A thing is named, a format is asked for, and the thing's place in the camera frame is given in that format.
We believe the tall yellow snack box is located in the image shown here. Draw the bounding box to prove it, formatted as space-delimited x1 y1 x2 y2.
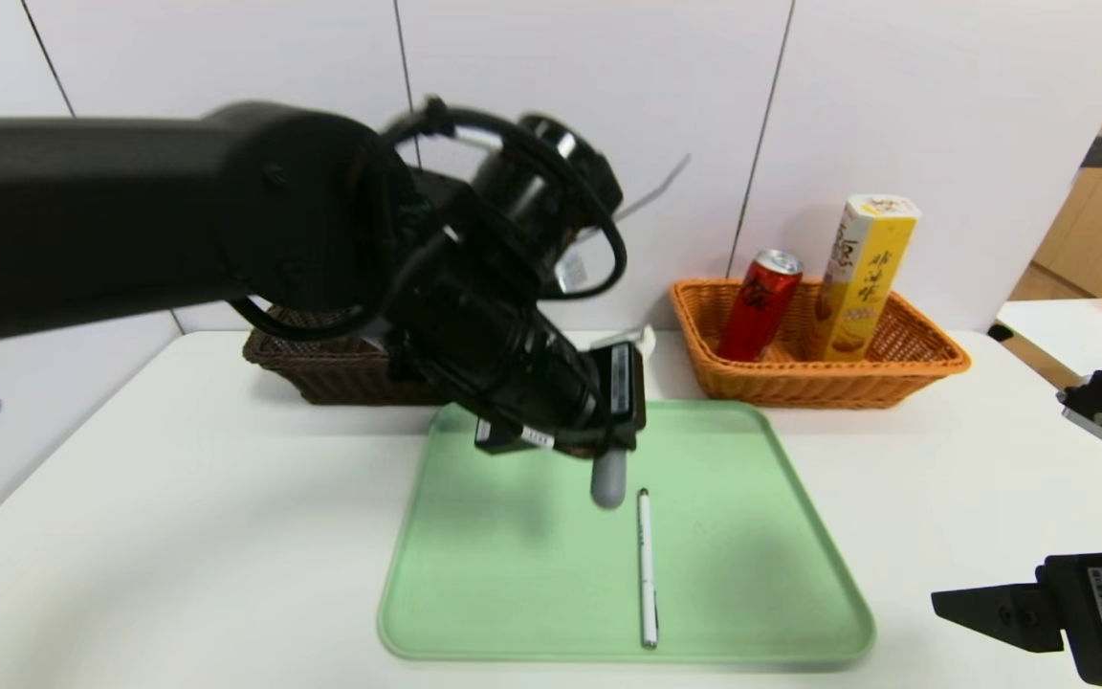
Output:
807 193 923 363

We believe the red soda can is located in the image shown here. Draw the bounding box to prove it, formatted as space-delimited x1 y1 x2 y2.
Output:
718 248 806 363

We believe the white peeler with grey handle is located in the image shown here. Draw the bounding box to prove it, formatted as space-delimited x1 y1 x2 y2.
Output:
591 325 659 511

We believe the orange wicker basket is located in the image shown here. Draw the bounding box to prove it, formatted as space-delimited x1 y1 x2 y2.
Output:
670 278 973 411

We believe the dark brown wicker basket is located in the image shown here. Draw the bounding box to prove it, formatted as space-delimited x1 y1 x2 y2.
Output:
243 306 447 407

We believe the white side table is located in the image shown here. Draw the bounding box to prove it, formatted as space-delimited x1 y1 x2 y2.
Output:
994 300 1102 475

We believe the thin white pen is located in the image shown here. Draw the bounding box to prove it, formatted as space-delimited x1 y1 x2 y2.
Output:
638 488 660 649

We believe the light green plastic tray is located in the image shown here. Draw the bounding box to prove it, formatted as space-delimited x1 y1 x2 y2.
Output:
378 399 876 662

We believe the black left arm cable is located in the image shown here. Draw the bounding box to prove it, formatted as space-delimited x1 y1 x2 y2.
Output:
226 96 630 344

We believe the thin grey cable tie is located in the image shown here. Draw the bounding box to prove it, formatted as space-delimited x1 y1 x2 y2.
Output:
608 153 693 223

